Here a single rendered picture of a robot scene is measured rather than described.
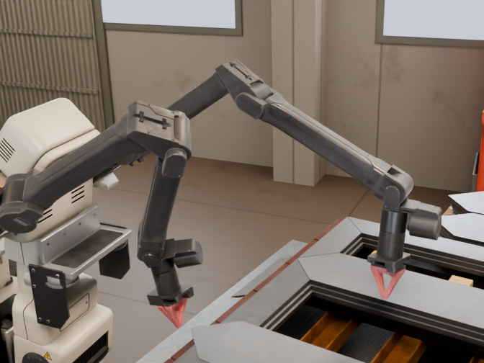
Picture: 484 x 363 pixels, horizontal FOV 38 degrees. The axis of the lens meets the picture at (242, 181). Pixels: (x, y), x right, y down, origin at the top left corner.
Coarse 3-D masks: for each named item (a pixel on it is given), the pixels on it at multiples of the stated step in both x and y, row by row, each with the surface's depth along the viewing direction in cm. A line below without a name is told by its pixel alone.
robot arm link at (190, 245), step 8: (168, 240) 164; (176, 240) 163; (184, 240) 163; (192, 240) 162; (168, 248) 162; (176, 248) 162; (184, 248) 161; (192, 248) 161; (200, 248) 166; (144, 256) 157; (152, 256) 157; (168, 256) 161; (176, 256) 162; (184, 256) 162; (192, 256) 162; (200, 256) 165; (152, 264) 160; (160, 264) 160; (176, 264) 163; (184, 264) 163; (192, 264) 164
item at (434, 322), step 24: (360, 240) 213; (456, 264) 199; (480, 264) 196; (312, 288) 188; (336, 288) 185; (288, 312) 179; (384, 312) 177; (408, 312) 175; (456, 336) 168; (480, 336) 165
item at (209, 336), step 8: (208, 328) 168; (216, 328) 168; (224, 328) 167; (232, 328) 167; (200, 336) 165; (208, 336) 165; (216, 336) 164; (200, 344) 162; (208, 344) 162; (200, 352) 159
